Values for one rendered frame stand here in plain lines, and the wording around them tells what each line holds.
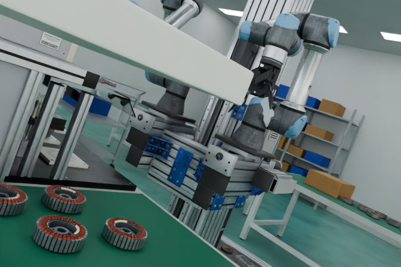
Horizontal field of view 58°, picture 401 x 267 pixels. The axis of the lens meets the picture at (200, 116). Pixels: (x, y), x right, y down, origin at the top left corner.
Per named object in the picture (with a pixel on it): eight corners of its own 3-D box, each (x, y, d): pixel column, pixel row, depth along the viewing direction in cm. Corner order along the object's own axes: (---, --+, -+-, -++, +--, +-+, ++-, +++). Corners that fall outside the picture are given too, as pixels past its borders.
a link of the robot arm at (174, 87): (181, 95, 186) (190, 71, 186) (159, 87, 191) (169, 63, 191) (190, 98, 198) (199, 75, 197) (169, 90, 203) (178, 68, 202)
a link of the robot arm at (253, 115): (246, 121, 175) (256, 95, 174) (271, 132, 169) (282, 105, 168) (238, 118, 164) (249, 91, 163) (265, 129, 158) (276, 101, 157)
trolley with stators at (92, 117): (74, 143, 469) (102, 71, 464) (115, 176, 402) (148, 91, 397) (29, 136, 424) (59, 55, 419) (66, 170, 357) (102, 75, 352)
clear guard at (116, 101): (102, 100, 149) (108, 86, 149) (135, 117, 133) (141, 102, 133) (24, 77, 125) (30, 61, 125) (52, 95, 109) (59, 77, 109)
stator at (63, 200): (79, 219, 94) (83, 205, 94) (35, 206, 92) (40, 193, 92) (85, 204, 105) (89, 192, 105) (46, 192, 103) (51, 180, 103)
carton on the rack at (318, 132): (312, 134, 751) (315, 127, 751) (330, 142, 724) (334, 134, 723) (304, 132, 721) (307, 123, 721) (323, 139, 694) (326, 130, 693)
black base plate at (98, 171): (61, 133, 177) (63, 129, 177) (135, 191, 134) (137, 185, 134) (-49, 112, 142) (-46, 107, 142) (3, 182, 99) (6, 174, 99)
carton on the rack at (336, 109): (324, 114, 743) (329, 103, 742) (341, 119, 720) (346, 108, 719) (317, 109, 713) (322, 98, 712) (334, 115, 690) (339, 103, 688)
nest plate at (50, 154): (69, 153, 142) (70, 150, 142) (88, 168, 132) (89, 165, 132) (32, 148, 131) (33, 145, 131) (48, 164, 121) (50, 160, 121)
